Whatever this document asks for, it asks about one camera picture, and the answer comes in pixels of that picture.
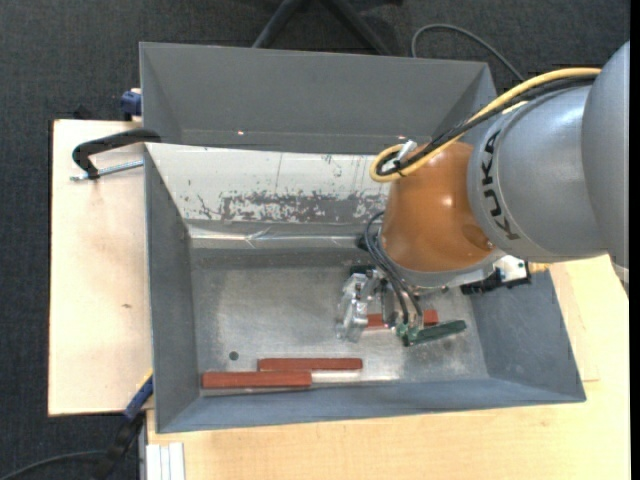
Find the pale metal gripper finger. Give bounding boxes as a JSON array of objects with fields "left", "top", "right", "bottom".
[
  {"left": 335, "top": 302, "right": 370, "bottom": 344},
  {"left": 341, "top": 272, "right": 371, "bottom": 305}
]

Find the red-brown flat block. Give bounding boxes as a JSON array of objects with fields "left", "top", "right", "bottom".
[
  {"left": 200, "top": 370, "right": 314, "bottom": 391},
  {"left": 366, "top": 309, "right": 440, "bottom": 330}
]

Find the grey metal bin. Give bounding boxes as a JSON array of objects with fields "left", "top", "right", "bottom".
[{"left": 138, "top": 41, "right": 588, "bottom": 435}]

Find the dark green flat block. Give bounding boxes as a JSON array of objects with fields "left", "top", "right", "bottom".
[{"left": 403, "top": 319, "right": 468, "bottom": 348}]

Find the pale wood board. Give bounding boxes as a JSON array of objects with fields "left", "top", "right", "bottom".
[{"left": 47, "top": 119, "right": 155, "bottom": 417}]

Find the black cylinder on white bracket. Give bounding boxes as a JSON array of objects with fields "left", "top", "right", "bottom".
[{"left": 459, "top": 255, "right": 533, "bottom": 297}]

